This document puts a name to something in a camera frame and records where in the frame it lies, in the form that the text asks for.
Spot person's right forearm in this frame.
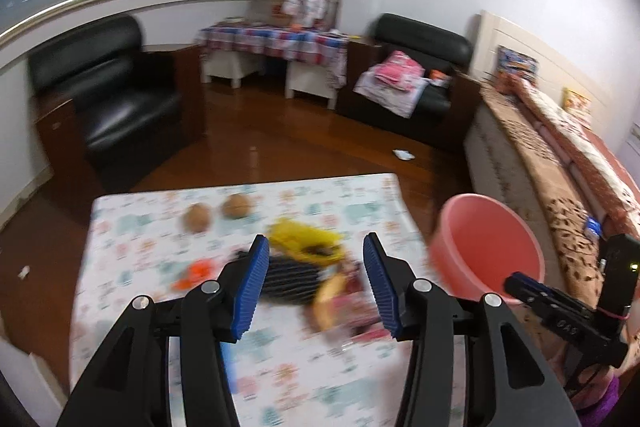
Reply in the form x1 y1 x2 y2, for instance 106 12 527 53
570 367 623 427

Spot black leather armchair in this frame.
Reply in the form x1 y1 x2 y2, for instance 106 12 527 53
335 13 483 152
27 14 206 192

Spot white bed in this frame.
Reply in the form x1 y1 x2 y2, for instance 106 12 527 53
462 9 640 308

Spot colourful picture book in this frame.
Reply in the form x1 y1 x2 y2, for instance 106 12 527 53
495 46 540 82

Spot pink folded garment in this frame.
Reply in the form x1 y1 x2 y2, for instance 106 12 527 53
372 51 426 90

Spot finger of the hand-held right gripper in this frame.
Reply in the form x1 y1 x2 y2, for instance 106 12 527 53
504 272 628 369

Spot animal print tablecloth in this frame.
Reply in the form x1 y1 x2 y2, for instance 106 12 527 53
67 173 471 427

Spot pale lilac cloth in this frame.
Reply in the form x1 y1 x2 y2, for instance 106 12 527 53
352 69 431 118

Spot banana peel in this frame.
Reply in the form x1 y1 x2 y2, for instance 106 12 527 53
305 269 351 333

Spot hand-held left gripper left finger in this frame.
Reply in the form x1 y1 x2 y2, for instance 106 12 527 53
55 233 272 427

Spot white table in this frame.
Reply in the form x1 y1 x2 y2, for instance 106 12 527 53
201 52 341 110

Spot yellow plastic bag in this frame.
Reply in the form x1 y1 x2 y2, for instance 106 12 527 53
267 217 346 265

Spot yellow picture book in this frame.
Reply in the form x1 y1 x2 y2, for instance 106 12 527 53
562 88 591 112

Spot black ribbed foam piece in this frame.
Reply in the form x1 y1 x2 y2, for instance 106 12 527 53
231 248 328 308

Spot orange floral rolled quilt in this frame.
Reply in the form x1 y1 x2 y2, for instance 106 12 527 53
495 72 640 228

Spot pink plastic bucket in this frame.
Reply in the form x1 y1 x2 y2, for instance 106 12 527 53
427 193 547 305

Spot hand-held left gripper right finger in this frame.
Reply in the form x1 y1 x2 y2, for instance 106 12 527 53
362 232 583 427

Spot plaid tablecloth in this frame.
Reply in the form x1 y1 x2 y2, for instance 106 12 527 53
197 23 349 88

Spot brown leaf pattern blanket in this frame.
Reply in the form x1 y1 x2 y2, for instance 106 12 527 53
480 74 640 303

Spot brown round fruit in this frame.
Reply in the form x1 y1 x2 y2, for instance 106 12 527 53
184 203 212 233
221 194 252 220

